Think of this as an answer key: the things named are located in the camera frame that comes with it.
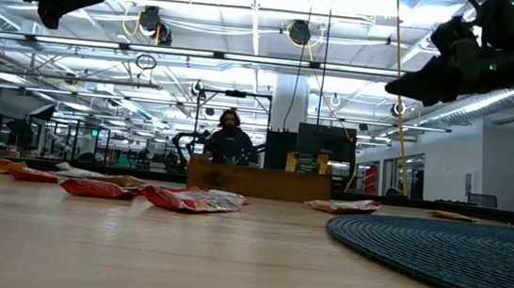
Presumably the wooden three-compartment tea box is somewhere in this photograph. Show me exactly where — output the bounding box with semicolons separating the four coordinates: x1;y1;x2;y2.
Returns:
185;152;334;206

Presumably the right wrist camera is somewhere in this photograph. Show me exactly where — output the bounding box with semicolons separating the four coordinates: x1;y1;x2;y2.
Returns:
428;12;477;60

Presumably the large black monitor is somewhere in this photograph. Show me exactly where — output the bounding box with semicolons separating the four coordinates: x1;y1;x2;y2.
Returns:
296;121;359;165

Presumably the round dark blue placemat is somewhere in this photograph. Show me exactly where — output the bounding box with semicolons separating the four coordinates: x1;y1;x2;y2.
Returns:
320;209;514;288

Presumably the white building column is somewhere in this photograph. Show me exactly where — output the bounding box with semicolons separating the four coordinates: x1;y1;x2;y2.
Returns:
269;72;312;136

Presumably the person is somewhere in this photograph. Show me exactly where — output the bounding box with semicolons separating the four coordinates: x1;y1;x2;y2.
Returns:
201;106;264;168

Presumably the black ceiling cable reel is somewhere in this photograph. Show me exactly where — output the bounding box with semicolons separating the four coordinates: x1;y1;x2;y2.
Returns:
135;3;176;47
286;18;315;47

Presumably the silver ventilation duct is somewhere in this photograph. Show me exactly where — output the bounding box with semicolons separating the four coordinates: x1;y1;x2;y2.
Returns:
422;82;514;136

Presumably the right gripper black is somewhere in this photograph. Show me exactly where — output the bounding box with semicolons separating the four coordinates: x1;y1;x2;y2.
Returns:
383;31;514;115

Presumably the hanging black cable loop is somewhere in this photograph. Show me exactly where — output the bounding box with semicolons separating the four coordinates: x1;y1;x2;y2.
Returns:
134;52;159;72

